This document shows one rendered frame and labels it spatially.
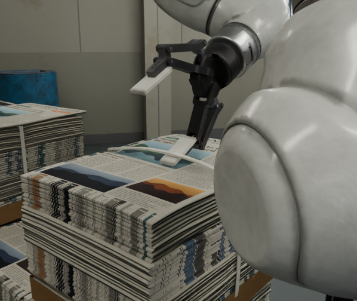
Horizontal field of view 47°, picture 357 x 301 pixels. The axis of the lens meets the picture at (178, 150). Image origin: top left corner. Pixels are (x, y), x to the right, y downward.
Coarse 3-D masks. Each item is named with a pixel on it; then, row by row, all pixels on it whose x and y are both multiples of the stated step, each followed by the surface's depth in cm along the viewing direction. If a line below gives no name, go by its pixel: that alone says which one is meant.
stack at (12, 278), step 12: (0, 228) 96; (12, 228) 96; (0, 240) 91; (12, 240) 91; (24, 240) 91; (0, 252) 86; (12, 252) 86; (24, 252) 86; (0, 264) 81; (12, 264) 81; (24, 264) 81; (0, 276) 77; (12, 276) 77; (24, 276) 77; (0, 288) 76; (12, 288) 74; (24, 288) 74; (264, 288) 80; (0, 300) 77; (12, 300) 74; (24, 300) 71; (252, 300) 76; (264, 300) 82
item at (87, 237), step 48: (48, 192) 59; (96, 192) 55; (144, 192) 54; (192, 192) 55; (48, 240) 61; (96, 240) 53; (144, 240) 48; (192, 240) 54; (48, 288) 66; (96, 288) 56; (144, 288) 49; (192, 288) 54
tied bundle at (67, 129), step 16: (16, 128) 96; (32, 128) 99; (48, 128) 103; (64, 128) 107; (80, 128) 110; (0, 144) 94; (16, 144) 97; (32, 144) 100; (48, 144) 103; (64, 144) 107; (80, 144) 111; (0, 160) 94; (16, 160) 98; (32, 160) 101; (48, 160) 104; (64, 160) 108; (0, 176) 95; (16, 176) 98; (0, 192) 95; (16, 192) 99
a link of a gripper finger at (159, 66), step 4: (160, 44) 62; (164, 44) 61; (160, 52) 62; (164, 52) 61; (160, 56) 62; (164, 56) 61; (168, 56) 62; (160, 60) 62; (164, 60) 61; (152, 64) 61; (156, 64) 61; (160, 64) 61; (164, 64) 61; (148, 68) 61; (152, 68) 60; (156, 68) 60; (160, 68) 61; (164, 68) 61; (148, 72) 60; (152, 72) 60; (156, 72) 60; (160, 72) 61; (148, 76) 61; (152, 76) 60
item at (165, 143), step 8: (168, 136) 88; (176, 136) 88; (192, 136) 87; (136, 144) 81; (144, 144) 80; (152, 144) 80; (160, 144) 80; (168, 144) 80; (208, 144) 80; (216, 144) 80; (152, 152) 75; (192, 152) 74; (200, 152) 74; (208, 152) 74; (216, 152) 74; (184, 160) 70; (200, 160) 70; (208, 160) 70; (248, 272) 67; (256, 272) 70
